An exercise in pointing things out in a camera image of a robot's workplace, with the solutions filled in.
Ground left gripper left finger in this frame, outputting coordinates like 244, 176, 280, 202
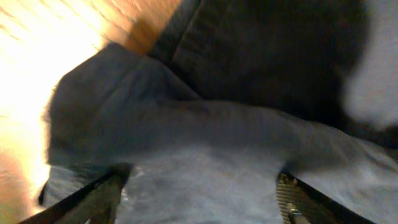
18, 164, 132, 224

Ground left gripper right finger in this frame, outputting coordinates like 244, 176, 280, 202
275, 172, 374, 224

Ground navy blue shorts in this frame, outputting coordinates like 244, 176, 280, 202
39, 1, 397, 223

